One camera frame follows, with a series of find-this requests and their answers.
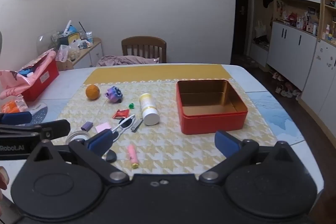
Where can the white slim bottle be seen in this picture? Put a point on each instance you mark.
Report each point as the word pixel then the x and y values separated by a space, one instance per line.
pixel 67 26

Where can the orange ball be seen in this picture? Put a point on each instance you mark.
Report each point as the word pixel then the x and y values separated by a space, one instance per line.
pixel 92 92

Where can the wooden side cabinet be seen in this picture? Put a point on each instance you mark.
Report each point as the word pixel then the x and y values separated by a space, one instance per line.
pixel 89 52

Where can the person's left hand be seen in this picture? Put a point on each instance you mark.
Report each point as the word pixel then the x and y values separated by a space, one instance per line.
pixel 3 178

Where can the clear tape roll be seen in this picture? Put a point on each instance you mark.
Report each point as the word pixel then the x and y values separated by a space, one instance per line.
pixel 76 136

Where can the small green plastic piece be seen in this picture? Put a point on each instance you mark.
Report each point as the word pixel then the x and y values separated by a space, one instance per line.
pixel 131 106

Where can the wooden chair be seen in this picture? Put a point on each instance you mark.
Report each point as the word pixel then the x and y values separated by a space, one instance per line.
pixel 144 42

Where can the clear plastic bag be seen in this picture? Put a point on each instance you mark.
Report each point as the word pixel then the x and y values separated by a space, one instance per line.
pixel 67 52

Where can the shelf knickknacks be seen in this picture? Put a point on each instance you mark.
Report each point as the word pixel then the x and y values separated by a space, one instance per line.
pixel 296 20

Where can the pink ribbed pad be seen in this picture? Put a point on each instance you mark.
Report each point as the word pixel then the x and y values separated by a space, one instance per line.
pixel 102 127

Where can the black round disc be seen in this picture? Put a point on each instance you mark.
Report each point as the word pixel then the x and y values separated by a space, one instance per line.
pixel 110 156

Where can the pink lip balm tube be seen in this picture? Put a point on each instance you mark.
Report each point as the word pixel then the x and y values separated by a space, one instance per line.
pixel 132 156

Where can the yellow houndstooth table cloth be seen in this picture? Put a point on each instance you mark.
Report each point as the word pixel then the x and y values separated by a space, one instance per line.
pixel 162 145

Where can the white cabinet with stickers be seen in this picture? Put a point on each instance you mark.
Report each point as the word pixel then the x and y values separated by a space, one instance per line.
pixel 321 77

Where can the pink plastic bag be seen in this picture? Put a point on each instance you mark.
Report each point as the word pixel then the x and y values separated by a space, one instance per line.
pixel 10 85

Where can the mauve cloth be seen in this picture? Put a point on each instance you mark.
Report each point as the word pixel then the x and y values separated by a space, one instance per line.
pixel 118 60

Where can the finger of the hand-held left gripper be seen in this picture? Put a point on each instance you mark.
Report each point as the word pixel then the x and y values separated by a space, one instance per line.
pixel 15 118
pixel 57 128

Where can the yellow and blue case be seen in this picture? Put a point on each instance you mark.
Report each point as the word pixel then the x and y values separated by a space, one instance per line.
pixel 71 36

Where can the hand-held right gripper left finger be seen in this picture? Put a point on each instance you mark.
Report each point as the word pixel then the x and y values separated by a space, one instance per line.
pixel 101 142

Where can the purple eraser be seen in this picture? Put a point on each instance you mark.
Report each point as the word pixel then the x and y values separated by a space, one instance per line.
pixel 87 125

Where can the row of shoes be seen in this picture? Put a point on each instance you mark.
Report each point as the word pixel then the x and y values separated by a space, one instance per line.
pixel 287 88

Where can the red tin box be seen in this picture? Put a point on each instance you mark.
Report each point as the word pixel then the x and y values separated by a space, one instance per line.
pixel 210 124

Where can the dark door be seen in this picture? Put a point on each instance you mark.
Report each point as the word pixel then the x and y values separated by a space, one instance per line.
pixel 239 8

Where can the red storage box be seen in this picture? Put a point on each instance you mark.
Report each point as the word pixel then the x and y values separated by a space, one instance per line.
pixel 43 79

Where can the white base cabinet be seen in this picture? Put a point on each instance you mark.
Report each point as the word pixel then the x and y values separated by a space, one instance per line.
pixel 291 53

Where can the white tote bag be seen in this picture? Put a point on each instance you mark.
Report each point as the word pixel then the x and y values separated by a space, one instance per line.
pixel 260 29

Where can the orange packet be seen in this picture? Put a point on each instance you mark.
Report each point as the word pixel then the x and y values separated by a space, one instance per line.
pixel 10 107

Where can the white sunglasses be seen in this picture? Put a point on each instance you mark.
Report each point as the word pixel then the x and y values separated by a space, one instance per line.
pixel 123 125

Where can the purple toy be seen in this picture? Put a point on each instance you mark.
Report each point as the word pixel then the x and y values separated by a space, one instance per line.
pixel 114 94

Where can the white cylindrical bottle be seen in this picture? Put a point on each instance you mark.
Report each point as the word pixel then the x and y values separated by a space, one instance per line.
pixel 148 112

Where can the clear glass dome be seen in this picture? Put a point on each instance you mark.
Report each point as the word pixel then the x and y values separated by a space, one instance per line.
pixel 46 41

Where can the red snack packet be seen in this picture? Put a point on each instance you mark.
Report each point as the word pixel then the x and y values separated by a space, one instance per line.
pixel 121 113

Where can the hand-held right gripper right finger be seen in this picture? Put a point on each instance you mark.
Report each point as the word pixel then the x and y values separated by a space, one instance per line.
pixel 225 144

